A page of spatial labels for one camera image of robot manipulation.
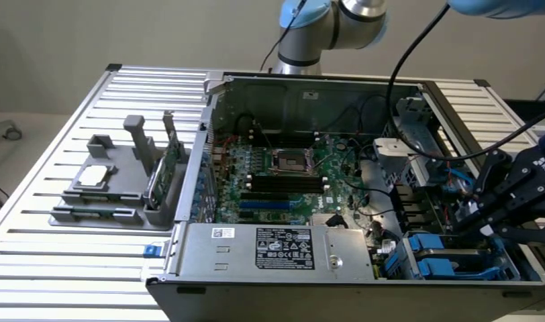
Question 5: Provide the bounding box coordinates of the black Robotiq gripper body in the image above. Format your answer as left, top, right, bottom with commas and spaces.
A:
510, 146, 545, 223

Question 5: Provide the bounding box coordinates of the silver metal disk bay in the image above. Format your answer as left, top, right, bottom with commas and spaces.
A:
371, 96, 439, 189

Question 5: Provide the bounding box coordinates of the blue disk carrier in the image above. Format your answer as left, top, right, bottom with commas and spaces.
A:
415, 257, 458, 278
404, 233, 444, 252

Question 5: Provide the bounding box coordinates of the dark disk with silver edge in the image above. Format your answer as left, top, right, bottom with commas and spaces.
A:
143, 160, 167, 213

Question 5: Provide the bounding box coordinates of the green Dell motherboard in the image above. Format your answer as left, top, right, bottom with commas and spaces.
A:
200, 133, 390, 229

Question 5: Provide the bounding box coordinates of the small silver chipset heatsink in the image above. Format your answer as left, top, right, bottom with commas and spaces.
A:
308, 214, 332, 229

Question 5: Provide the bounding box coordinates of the metal CPU socket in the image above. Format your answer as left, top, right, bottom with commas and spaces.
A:
270, 147, 319, 176

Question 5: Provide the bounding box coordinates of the black RAM slot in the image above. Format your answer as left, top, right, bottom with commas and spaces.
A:
249, 189, 326, 195
249, 179, 324, 186
249, 174, 323, 181
249, 184, 326, 191

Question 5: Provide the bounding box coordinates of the open black PC case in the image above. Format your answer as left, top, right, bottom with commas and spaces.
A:
144, 72, 545, 315

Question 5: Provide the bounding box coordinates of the black expansion slot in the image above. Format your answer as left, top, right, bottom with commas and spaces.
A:
239, 192, 290, 202

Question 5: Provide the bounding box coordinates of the blue expansion slot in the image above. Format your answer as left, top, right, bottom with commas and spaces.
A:
239, 201, 291, 210

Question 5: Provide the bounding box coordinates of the silver power supply unit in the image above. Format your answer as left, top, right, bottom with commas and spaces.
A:
172, 223, 375, 282

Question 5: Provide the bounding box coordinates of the green graphics card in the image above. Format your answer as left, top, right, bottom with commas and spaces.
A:
153, 110, 187, 202

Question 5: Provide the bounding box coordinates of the grey parts rack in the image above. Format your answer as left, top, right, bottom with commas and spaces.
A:
47, 113, 193, 233

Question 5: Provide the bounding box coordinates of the silver CPU chip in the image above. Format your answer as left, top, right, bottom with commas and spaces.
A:
73, 165, 116, 189

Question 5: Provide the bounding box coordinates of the green RAM stick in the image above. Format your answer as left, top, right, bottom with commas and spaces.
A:
71, 208, 117, 217

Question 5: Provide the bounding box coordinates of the grey cart leg with castor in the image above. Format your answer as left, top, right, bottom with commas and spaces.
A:
0, 119, 23, 140

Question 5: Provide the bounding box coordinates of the blue data wire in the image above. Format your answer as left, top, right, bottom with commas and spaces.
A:
446, 166, 474, 189

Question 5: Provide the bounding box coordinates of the black wire over motherboard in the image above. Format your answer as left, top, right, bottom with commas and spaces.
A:
351, 187, 408, 216

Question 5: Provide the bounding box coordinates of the thin black looped wire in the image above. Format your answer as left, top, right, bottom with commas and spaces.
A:
330, 95, 391, 136

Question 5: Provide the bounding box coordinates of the thick black gripper cable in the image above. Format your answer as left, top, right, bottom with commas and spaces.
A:
387, 2, 545, 161

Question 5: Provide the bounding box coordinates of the red wire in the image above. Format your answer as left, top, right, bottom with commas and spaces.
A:
211, 135, 239, 149

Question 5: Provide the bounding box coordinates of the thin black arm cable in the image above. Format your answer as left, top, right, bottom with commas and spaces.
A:
259, 0, 310, 73

